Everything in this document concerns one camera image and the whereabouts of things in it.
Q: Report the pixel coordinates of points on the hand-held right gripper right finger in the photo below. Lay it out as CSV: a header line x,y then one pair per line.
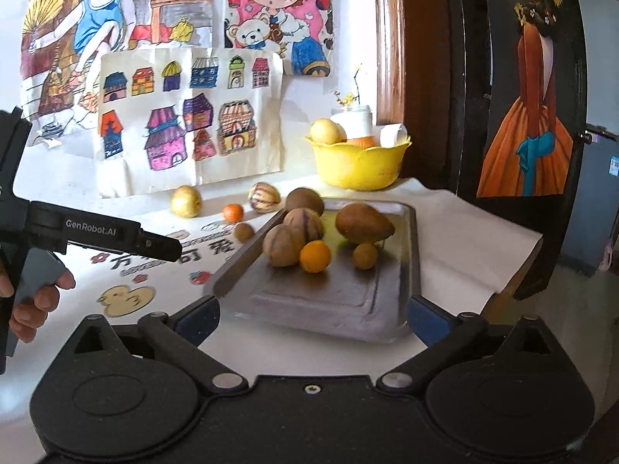
x,y
428,321

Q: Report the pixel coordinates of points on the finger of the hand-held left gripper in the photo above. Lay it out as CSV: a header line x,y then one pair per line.
x,y
162,247

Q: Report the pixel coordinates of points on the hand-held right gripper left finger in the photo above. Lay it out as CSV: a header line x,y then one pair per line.
x,y
196,321

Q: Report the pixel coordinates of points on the round yellow fruit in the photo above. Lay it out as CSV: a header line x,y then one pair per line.
x,y
186,201

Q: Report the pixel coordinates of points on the small orange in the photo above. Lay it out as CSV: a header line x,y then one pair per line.
x,y
233,212
315,256

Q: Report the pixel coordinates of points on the brown kiwi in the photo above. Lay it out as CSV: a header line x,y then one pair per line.
x,y
243,231
364,256

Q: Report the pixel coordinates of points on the metal tray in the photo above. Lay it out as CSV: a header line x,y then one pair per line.
x,y
329,299

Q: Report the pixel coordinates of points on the striped pepino melon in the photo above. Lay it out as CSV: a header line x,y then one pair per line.
x,y
305,222
263,197
283,246

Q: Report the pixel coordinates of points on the large yellow-brown mango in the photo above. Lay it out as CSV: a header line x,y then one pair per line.
x,y
363,223

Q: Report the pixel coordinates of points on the brown oval fruit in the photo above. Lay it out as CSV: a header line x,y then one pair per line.
x,y
305,199

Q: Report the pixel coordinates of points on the person's left hand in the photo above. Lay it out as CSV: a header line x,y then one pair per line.
x,y
43,307

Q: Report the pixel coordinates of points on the yellow plastic bowl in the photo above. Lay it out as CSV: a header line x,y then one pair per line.
x,y
358,167

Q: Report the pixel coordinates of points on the pink plastic item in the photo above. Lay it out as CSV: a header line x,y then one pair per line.
x,y
605,257

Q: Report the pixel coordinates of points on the white paper cup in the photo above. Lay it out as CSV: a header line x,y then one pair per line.
x,y
394,135

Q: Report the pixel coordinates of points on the orange round item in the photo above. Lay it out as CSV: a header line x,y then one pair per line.
x,y
360,141

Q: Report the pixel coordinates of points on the pale yellow fruit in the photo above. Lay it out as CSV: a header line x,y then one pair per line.
x,y
325,131

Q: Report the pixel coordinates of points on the grey cabinet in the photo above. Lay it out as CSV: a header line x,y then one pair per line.
x,y
595,203

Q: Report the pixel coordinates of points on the white jar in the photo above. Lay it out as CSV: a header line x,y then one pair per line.
x,y
357,123

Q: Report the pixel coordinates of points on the black painted figure panel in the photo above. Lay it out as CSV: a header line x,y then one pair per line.
x,y
532,121

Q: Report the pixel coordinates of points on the dark wooden door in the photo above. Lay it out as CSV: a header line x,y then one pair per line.
x,y
430,82

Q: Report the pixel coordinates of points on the yellow flower sprig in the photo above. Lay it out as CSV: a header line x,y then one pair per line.
x,y
357,89

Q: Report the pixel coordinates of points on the houses drawing wall poster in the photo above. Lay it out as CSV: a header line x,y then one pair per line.
x,y
193,121

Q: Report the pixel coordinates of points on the fan drawing wall poster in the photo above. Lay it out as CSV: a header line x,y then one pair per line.
x,y
96,14

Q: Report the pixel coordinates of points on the teddy bear drawing wall poster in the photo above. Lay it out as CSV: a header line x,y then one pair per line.
x,y
275,19

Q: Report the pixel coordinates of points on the brown wooden door frame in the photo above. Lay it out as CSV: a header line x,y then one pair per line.
x,y
389,43

